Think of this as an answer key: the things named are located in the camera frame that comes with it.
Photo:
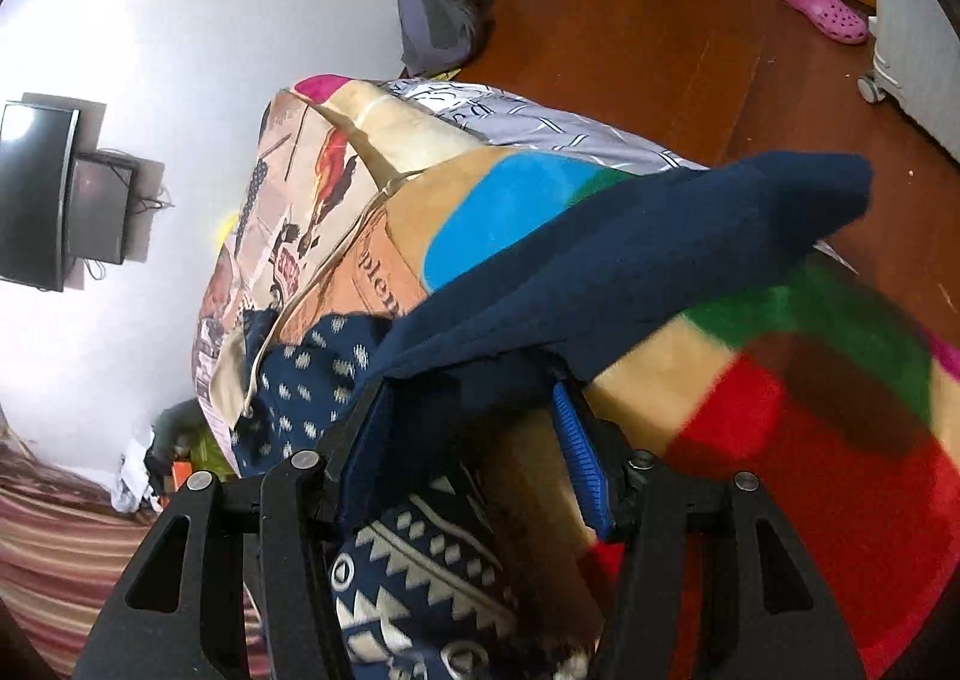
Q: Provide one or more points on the navy patterned sweater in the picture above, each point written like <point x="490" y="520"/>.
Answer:
<point x="600" y="253"/>

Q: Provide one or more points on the yellow hoop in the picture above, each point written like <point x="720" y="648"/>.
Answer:
<point x="227" y="230"/>

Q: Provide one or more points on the small black wall monitor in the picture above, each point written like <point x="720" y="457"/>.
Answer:
<point x="101" y="208"/>

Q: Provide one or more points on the grey-white patterned bed sheet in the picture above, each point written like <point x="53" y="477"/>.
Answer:
<point x="585" y="133"/>

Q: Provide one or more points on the green bag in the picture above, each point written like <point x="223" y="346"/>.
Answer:
<point x="208" y="451"/>

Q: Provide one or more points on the large black wall monitor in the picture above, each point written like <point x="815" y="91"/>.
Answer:
<point x="34" y="196"/>

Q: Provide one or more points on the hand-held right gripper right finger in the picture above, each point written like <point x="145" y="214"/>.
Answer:
<point x="579" y="459"/>

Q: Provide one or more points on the pink clog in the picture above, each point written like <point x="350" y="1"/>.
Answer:
<point x="821" y="9"/>

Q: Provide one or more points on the white wheeled cabinet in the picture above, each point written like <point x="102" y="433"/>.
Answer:
<point x="922" y="65"/>

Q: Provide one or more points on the striped curtain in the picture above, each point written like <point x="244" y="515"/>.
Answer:
<point x="60" y="560"/>

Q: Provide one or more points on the orange box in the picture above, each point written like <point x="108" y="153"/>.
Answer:
<point x="180" y="476"/>

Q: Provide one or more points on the grey backpack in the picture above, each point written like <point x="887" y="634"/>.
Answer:
<point x="435" y="13"/>

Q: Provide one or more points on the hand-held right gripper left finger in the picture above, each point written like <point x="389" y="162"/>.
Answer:
<point x="341" y="442"/>

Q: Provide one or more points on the white and grey clutter pile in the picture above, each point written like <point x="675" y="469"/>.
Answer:
<point x="139" y="470"/>

